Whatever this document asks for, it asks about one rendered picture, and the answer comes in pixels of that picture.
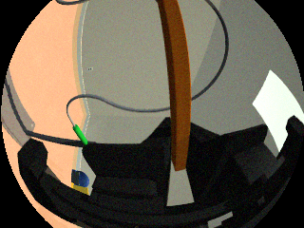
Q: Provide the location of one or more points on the orange handle with grey loop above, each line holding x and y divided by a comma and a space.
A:
178, 76

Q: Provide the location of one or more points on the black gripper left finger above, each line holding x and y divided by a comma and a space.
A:
150, 159

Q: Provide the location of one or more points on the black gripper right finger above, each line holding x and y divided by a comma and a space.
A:
207, 153

